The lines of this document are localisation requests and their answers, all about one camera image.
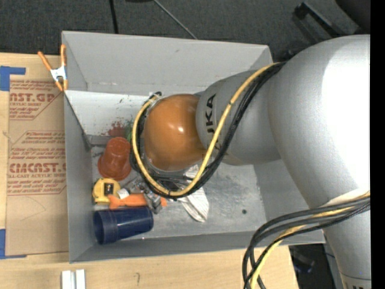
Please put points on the dark blue plastic cup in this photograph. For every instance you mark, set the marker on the dark blue plastic cup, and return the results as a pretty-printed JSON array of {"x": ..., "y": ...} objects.
[{"x": 123, "y": 224}]

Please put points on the yellow tape measure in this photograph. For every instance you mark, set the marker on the yellow tape measure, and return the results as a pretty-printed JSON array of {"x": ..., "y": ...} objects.
[{"x": 101, "y": 190}]

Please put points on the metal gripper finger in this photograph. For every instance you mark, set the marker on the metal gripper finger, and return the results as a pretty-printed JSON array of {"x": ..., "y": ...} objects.
[
  {"x": 154, "y": 202},
  {"x": 136, "y": 186}
]

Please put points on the small green object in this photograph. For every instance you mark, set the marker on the small green object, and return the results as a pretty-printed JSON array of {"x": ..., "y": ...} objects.
[{"x": 129, "y": 131}]

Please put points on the grey metal bin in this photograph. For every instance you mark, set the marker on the grey metal bin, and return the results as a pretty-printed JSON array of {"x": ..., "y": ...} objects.
[{"x": 126, "y": 62}]

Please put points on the brown cardboard board red print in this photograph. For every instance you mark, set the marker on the brown cardboard board red print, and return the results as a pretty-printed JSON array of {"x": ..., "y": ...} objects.
[{"x": 33, "y": 215}]

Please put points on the orange plastic cup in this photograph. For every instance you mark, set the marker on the orange plastic cup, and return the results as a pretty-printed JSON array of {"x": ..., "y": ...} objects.
[{"x": 115, "y": 158}]

